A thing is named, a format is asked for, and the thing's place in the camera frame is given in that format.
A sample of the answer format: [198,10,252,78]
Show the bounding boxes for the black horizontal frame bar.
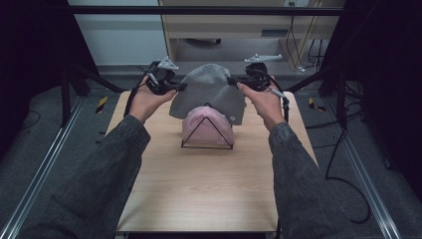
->
[68,5,344,17]

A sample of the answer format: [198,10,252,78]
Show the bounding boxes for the black wire triangular rack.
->
[180,103,234,150]

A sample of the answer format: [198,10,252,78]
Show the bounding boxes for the yellow black striped tape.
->
[308,97,326,113]
[96,96,109,115]

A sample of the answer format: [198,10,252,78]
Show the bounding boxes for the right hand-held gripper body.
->
[244,53,284,92]

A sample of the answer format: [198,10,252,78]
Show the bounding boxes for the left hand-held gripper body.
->
[144,56,180,97]

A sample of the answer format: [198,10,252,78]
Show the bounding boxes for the dark curtain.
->
[322,0,422,200]
[0,0,98,160]

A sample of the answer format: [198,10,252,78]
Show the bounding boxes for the right hand-held gripper cable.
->
[268,75,291,123]

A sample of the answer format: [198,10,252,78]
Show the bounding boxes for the thin black floor cable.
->
[23,110,42,130]

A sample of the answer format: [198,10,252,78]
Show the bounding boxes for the person's left hand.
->
[127,79,178,124]

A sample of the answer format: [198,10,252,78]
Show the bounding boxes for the hand-held gripper cable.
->
[268,75,291,123]
[123,61,160,118]

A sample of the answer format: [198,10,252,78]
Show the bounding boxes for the aluminium floor rail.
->
[0,96,86,239]
[322,98,402,239]

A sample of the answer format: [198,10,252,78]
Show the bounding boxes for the white cabinet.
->
[66,0,170,67]

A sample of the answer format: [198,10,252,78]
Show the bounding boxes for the long black floor cable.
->
[305,109,372,224]

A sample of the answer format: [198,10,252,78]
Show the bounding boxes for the black metal stand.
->
[59,64,128,128]
[285,66,349,128]

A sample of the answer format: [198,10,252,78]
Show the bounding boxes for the pink beanie hat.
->
[181,106,236,146]

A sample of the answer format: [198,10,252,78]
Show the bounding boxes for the left hand-held gripper cable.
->
[123,61,160,118]

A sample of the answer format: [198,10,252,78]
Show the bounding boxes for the grey beanie hat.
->
[168,63,247,126]

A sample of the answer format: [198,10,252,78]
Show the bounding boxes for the person's right hand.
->
[236,82,288,132]

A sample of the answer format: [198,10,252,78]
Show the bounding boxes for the hanging black cables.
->
[287,1,324,73]

